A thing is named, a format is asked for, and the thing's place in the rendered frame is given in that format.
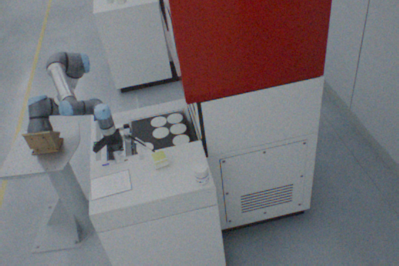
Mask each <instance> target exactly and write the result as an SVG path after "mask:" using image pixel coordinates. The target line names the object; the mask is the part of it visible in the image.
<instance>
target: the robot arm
mask: <svg viewBox="0 0 399 266"><path fill-rule="evenodd" d="M46 71H47V74H48V75H49V76H51V77H52V81H53V83H54V86H55V87H56V90H57V94H56V95H55V96H54V97H53V98H48V96H47V95H40V96H34V97H31V98H30V99H28V116H29V124H28V128H27V131H26V132H27V133H38V132H44V131H53V128H52V124H51V122H50V120H49V116H86V115H93V116H94V117H95V118H96V119H97V122H98V125H99V127H100V130H101V133H102V135H103V137H102V139H101V140H100V141H98V142H97V143H96V144H95V145H94V146H93V151H94V152H95V153H97V152H98V151H99V150H101V149H102V148H103V147H104V146H106V147H107V149H108V152H109V154H110V157H111V160H112V161H113V162H114V163H115V164H116V163H117V162H116V161H117V160H120V159H122V158H123V155H120V154H122V153H123V150H124V147H123V146H124V145H123V142H124V141H123V137H122V136H121V134H120V129H119V128H116V127H115V124H114V121H113V117H112V115H111V110H110V108H109V106H108V105H105V104H104V103H103V102H102V101H101V100H99V99H98V98H96V97H92V98H90V99H89V100H84V101H77V98H76V95H75V94H74V91H75V89H76V86H77V82H78V80H79V78H82V76H83V74H84V73H89V72H90V60H89V57H88V55H87V54H86V53H70V52H55V53H53V54H52V55H51V56H50V57H49V58H48V60H47V62H46ZM121 148H123V149H121Z"/></svg>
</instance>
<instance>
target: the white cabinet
mask: <svg viewBox="0 0 399 266"><path fill-rule="evenodd" d="M98 236H99V239H100V241H101V242H102V244H103V246H104V249H105V251H106V253H107V255H108V258H109V260H110V261H111V263H112V265H113V266H226V262H225V257H224V248H223V238H222V229H221V224H220V219H219V211H218V204H217V205H209V206H207V207H203V208H199V209H196V210H188V211H185V212H183V213H178V214H175V215H168V216H164V217H161V218H158V219H154V220H147V221H144V222H139V223H136V224H133V225H126V226H123V227H119V228H115V229H112V230H108V231H102V232H98Z"/></svg>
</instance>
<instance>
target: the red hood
mask: <svg viewBox="0 0 399 266"><path fill-rule="evenodd" d="M159 2H160V8H161V12H162V21H163V26H164V29H165V35H166V37H167V43H168V45H169V48H170V51H171V54H172V60H173V62H174V64H175V68H176V70H177V76H178V78H179V81H180V85H181V89H182V92H183V95H184V97H185V100H186V104H187V105H189V104H193V103H198V102H201V101H208V100H212V99H216V98H221V97H224V96H232V95H235V94H238V93H243V92H247V91H255V90H259V89H261V88H266V87H270V86H278V85H281V84H284V83H290V82H292V81H301V80H304V79H307V78H313V77H319V76H323V74H324V68H325V62H326V51H327V39H328V29H329V23H330V17H331V5H332V0H159Z"/></svg>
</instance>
